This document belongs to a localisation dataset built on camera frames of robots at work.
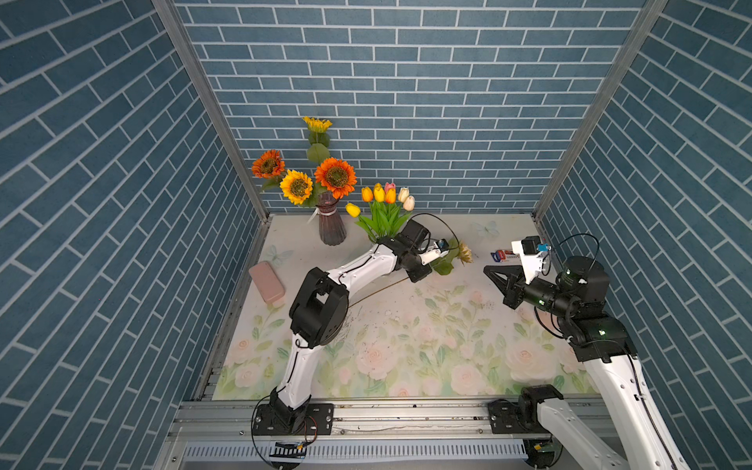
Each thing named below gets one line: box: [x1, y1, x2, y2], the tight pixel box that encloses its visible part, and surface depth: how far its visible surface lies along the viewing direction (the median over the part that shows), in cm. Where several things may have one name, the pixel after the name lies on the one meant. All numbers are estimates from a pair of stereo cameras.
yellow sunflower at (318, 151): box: [301, 116, 333, 165], surface depth 92 cm
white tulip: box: [393, 187, 411, 234], surface depth 88 cm
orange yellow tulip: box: [373, 182, 385, 236], surface depth 87 cm
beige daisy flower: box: [430, 237, 474, 276], surface depth 93 cm
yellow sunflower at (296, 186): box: [279, 169, 314, 206], surface depth 74 cm
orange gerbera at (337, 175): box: [314, 156, 358, 200], surface depth 77 cm
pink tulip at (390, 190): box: [383, 182, 397, 199], surface depth 86 cm
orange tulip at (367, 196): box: [361, 186, 374, 219], surface depth 87 cm
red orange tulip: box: [383, 182, 397, 236], surface depth 86 cm
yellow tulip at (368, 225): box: [344, 202, 381, 243], surface depth 91 cm
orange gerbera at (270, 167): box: [250, 148, 287, 192], surface depth 78 cm
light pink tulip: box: [403, 195, 417, 212], surface depth 86 cm
